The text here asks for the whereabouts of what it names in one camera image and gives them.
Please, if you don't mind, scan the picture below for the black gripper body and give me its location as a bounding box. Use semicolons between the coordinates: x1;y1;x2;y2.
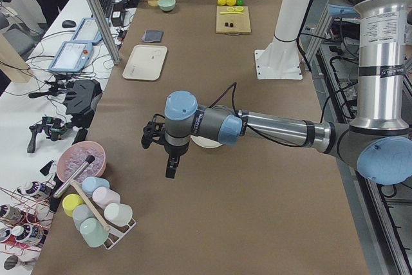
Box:
141;121;189;156

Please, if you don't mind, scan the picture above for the white speckled plate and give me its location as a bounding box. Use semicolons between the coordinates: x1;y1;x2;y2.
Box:
191;135;222;149

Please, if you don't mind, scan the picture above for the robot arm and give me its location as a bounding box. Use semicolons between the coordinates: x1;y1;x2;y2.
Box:
142;0;411;185

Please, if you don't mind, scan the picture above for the cream rectangular tray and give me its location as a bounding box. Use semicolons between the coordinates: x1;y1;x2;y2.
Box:
122;44;167;81

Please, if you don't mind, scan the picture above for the metal muddler tool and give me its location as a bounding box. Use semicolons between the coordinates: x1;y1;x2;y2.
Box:
53;155;95;198

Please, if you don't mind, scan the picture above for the pink bowl with ice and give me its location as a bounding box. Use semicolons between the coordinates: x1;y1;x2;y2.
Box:
57;141;107;182

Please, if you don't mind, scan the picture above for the white cup rack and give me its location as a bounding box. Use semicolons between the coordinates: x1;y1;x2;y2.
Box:
70;180;137;250

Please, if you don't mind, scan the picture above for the grey folded cloth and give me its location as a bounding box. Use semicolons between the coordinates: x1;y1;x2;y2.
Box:
142;30;164;43

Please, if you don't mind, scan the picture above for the blue teach pendant near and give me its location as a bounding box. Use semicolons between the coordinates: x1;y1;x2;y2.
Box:
48;41;93;73

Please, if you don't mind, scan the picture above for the blue teach pendant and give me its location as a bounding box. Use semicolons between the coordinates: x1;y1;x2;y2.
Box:
48;41;93;73
71;17;102;45

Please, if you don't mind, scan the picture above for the blue teach pendant far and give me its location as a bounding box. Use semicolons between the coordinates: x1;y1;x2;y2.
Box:
71;17;102;45

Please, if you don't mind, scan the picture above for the mint green bowl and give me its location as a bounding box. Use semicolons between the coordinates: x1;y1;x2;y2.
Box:
158;0;176;12

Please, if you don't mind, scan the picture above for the wooden cutting board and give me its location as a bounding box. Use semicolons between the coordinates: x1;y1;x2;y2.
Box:
216;6;252;34

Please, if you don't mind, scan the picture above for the yellow lemon outer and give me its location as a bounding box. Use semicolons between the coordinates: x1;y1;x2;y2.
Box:
217;0;227;6

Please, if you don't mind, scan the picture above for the yellow lemon near lime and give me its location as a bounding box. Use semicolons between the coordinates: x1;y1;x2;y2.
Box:
226;0;237;6

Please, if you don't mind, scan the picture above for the aluminium frame post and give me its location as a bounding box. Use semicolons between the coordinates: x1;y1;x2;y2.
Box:
86;0;120;65

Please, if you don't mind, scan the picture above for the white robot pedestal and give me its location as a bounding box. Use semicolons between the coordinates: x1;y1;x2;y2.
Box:
255;0;310;80

